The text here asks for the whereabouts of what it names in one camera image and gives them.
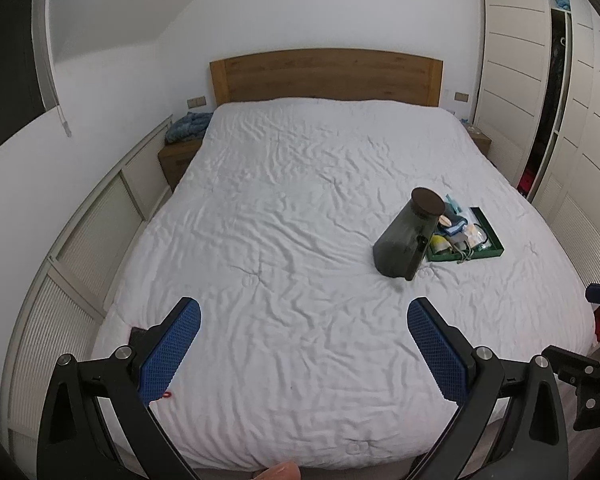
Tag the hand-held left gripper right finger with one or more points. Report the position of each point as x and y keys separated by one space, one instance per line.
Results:
x=437 y=350

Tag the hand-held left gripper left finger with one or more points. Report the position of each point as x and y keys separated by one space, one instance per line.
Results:
x=170 y=350

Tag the yellow cloth packet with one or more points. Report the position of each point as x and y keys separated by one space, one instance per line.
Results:
x=439 y=245

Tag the beige packet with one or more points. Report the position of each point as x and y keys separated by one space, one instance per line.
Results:
x=477 y=236

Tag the green tray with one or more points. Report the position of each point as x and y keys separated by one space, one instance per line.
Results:
x=495 y=242

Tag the blue-edged grey towel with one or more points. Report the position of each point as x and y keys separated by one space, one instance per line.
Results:
x=459 y=225

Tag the beige round powder puff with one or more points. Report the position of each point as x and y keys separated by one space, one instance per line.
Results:
x=445 y=220

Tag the light blue face mask pack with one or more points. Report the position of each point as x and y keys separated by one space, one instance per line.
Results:
x=453 y=204

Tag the person's left hand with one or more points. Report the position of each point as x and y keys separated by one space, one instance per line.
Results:
x=277 y=472

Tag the dark smartphone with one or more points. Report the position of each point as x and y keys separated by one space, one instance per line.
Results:
x=137 y=336

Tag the dark glass pitcher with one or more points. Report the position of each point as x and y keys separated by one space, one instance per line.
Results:
x=402 y=245

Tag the wooden nightstand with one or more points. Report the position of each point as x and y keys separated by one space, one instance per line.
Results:
x=481 y=147
x=177 y=162

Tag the white bed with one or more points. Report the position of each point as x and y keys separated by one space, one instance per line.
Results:
x=305 y=210

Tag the crumpled blue cloth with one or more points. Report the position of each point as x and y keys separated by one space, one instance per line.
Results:
x=187 y=127

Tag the white wardrobe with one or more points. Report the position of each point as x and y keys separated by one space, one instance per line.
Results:
x=510 y=60

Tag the wooden headboard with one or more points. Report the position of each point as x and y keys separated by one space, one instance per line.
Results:
x=325 y=75

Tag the dark window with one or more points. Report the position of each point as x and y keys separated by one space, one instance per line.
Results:
x=10 y=60

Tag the white louvred wall panel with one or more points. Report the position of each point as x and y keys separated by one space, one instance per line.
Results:
x=80 y=240

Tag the wall switch plate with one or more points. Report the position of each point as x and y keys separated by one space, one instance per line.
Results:
x=196 y=103
x=461 y=96

